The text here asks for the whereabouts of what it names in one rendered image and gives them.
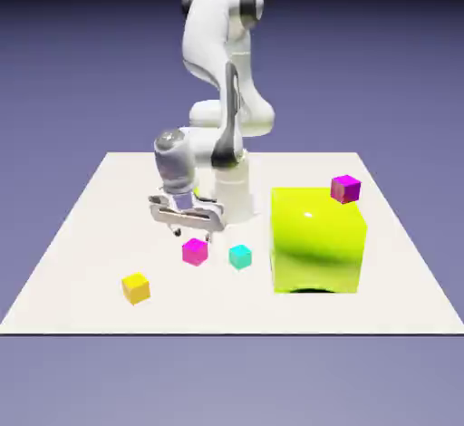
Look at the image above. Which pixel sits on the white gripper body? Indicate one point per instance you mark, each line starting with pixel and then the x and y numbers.
pixel 188 218

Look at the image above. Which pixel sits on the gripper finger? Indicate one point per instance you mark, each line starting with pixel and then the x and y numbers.
pixel 176 230
pixel 208 236

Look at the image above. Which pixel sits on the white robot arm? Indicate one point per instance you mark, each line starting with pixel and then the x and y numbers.
pixel 214 52

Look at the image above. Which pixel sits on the small magenta cube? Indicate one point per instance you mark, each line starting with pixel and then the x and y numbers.
pixel 195 252

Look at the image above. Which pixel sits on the small cyan cube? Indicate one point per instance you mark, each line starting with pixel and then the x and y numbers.
pixel 240 257

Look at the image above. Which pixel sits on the small yellow cube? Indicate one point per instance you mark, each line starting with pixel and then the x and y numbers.
pixel 135 289

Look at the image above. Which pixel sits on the small purple cube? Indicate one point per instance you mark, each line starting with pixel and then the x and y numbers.
pixel 345 189

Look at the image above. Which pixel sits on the large yellow-green box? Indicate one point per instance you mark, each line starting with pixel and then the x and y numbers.
pixel 315 241

